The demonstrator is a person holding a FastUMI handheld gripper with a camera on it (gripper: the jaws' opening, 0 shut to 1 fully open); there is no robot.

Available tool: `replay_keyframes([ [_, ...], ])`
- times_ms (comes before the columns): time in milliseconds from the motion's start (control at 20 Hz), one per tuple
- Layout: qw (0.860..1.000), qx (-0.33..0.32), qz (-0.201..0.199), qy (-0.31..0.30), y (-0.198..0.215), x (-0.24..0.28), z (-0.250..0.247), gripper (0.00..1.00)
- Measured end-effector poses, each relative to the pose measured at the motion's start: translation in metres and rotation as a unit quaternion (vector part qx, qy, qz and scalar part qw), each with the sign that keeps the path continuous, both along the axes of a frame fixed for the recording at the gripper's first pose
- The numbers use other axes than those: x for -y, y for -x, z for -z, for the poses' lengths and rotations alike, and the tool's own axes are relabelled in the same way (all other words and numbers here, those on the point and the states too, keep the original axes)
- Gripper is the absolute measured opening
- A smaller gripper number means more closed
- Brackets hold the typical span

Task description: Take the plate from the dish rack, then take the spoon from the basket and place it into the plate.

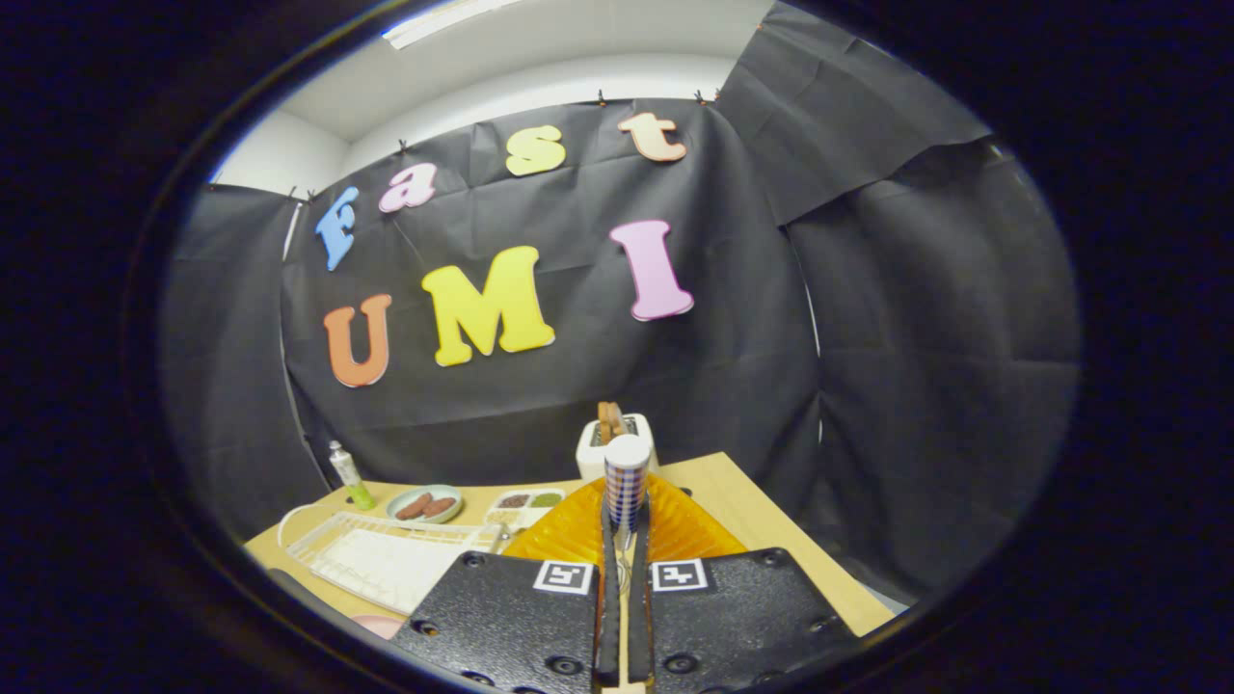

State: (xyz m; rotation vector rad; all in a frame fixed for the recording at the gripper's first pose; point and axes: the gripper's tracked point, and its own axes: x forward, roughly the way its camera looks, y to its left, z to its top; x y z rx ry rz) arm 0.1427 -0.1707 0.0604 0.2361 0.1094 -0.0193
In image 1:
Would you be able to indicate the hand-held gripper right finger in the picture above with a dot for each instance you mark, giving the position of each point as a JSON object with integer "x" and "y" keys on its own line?
{"x": 733, "y": 617}

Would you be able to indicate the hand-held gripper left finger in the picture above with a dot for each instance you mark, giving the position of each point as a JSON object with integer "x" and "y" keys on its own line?
{"x": 511, "y": 627}

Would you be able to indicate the pink plate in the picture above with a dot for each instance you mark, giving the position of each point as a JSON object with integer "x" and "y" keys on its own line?
{"x": 378, "y": 627}

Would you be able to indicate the white divided dish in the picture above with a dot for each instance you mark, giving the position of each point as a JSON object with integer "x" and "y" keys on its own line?
{"x": 496, "y": 516}

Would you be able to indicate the pale teal plate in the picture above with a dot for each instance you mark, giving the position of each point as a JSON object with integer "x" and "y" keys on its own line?
{"x": 453, "y": 492}

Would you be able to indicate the pile of brown beans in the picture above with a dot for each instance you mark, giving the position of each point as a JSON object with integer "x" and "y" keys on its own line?
{"x": 513, "y": 501}

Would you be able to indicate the pile of green beans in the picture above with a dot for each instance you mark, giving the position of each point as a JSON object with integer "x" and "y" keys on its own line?
{"x": 546, "y": 499}

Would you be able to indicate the brown meat piece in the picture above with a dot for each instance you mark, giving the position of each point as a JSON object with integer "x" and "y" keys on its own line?
{"x": 413, "y": 507}
{"x": 441, "y": 506}

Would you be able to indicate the white toaster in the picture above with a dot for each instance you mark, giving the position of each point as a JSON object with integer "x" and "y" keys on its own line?
{"x": 590, "y": 461}

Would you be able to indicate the green liquid bottle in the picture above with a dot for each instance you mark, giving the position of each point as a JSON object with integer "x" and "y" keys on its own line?
{"x": 349, "y": 477}

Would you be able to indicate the black backdrop cloth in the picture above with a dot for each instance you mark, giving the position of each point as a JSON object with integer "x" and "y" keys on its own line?
{"x": 675, "y": 366}

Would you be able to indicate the ceiling light panel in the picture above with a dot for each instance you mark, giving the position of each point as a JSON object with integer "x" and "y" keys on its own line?
{"x": 453, "y": 21}

